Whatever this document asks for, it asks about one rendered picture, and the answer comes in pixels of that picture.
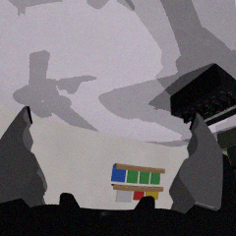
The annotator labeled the black lighting desk panel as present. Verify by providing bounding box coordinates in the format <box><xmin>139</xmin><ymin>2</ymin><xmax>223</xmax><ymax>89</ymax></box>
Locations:
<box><xmin>170</xmin><ymin>63</ymin><xmax>236</xmax><ymax>126</ymax></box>

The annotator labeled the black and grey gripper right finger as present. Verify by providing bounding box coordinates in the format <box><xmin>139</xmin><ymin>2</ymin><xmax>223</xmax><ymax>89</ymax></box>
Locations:
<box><xmin>169</xmin><ymin>112</ymin><xmax>236</xmax><ymax>236</ymax></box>

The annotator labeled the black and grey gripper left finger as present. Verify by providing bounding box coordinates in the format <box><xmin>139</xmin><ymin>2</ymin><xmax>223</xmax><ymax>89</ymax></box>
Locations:
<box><xmin>0</xmin><ymin>106</ymin><xmax>47</xmax><ymax>236</ymax></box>

